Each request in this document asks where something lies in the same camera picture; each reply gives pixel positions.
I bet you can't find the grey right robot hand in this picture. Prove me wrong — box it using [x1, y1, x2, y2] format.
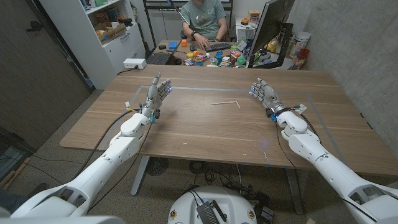
[249, 77, 287, 116]

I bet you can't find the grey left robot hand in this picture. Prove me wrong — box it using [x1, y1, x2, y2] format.
[140, 72, 173, 119]

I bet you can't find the white power strip box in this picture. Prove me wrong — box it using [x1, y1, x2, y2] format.
[123, 58, 147, 70]

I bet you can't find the black laptop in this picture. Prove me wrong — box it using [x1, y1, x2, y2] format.
[146, 39, 183, 65]

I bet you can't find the white plastic bucket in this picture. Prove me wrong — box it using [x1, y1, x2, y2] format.
[289, 31, 312, 58]

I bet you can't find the white drawer unit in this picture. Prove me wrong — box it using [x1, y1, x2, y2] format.
[235, 17, 259, 41]

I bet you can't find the white shelf cabinet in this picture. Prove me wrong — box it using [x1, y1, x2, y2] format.
[39, 0, 147, 90]

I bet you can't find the black round floor fan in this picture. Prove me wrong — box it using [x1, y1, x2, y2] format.
[146, 157, 170, 177]

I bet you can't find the black keyboard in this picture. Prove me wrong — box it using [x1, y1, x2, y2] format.
[204, 42, 232, 53]

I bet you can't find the black computer monitor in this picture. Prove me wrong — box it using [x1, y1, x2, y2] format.
[248, 0, 295, 69]

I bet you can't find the open cardboard box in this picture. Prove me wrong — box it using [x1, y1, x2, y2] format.
[93, 21, 127, 44]

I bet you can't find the grey table leg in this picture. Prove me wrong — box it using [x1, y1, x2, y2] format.
[284, 169, 307, 215]
[130, 155, 150, 197]

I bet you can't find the person in green t-shirt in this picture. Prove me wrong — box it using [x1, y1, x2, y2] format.
[180, 0, 228, 50]

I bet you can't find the white robot torso base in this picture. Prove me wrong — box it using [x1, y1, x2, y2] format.
[167, 185, 258, 224]

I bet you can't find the black device on torso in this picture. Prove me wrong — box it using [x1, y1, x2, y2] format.
[196, 201, 221, 224]

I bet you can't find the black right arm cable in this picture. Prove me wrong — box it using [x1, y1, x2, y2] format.
[287, 105, 323, 144]

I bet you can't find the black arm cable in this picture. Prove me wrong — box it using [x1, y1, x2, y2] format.
[287, 105, 323, 144]
[71, 107, 141, 181]

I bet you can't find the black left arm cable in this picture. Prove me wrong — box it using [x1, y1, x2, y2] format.
[71, 107, 141, 181]

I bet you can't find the black door handle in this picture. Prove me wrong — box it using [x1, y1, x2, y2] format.
[26, 21, 44, 32]

